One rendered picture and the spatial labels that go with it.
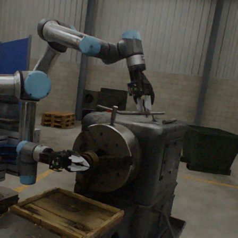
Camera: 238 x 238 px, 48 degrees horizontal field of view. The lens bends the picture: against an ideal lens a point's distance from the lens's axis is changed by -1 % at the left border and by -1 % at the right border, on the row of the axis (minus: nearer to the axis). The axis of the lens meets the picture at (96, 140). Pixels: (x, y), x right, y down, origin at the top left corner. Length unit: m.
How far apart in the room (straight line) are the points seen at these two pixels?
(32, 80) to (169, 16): 10.74
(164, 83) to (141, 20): 2.66
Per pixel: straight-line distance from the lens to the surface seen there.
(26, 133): 1.33
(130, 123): 1.34
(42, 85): 1.15
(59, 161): 1.09
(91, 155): 1.12
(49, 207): 1.17
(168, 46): 11.42
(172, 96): 11.21
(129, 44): 1.17
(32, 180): 1.26
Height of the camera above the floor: 1.38
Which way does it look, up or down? 10 degrees down
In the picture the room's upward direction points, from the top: 7 degrees clockwise
